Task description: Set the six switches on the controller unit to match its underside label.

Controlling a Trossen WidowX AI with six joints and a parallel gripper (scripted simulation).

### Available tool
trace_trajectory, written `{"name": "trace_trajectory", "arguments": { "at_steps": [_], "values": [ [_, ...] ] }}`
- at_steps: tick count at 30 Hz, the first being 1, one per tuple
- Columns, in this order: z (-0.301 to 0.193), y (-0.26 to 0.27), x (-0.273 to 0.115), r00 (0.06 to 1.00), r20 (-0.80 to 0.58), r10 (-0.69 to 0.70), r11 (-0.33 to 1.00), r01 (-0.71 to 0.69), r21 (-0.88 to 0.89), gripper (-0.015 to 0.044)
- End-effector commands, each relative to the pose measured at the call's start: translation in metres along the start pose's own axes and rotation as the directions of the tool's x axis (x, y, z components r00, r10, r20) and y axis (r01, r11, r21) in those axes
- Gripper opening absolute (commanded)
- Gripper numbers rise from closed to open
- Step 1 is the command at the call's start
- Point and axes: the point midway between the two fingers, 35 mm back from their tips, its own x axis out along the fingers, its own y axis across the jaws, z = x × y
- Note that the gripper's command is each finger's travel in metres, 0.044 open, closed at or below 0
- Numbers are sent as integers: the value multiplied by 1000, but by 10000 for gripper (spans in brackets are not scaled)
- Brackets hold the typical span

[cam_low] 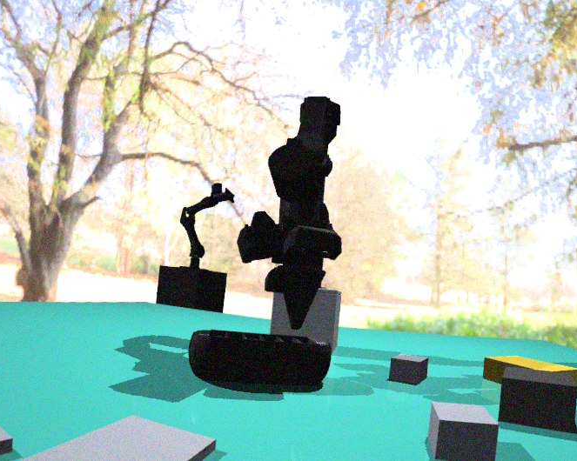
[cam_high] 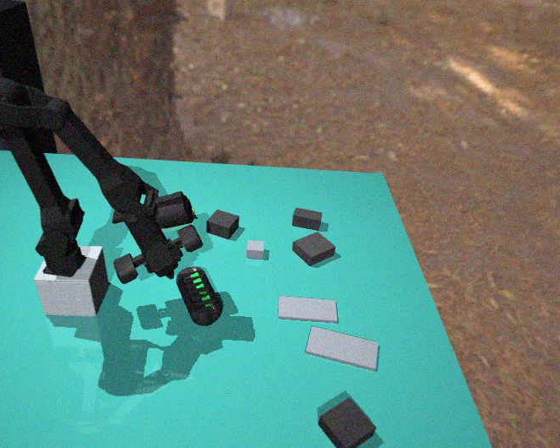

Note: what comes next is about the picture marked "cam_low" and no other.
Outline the yellow flat block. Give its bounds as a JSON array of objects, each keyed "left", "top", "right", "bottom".
[{"left": 483, "top": 356, "right": 577, "bottom": 384}]

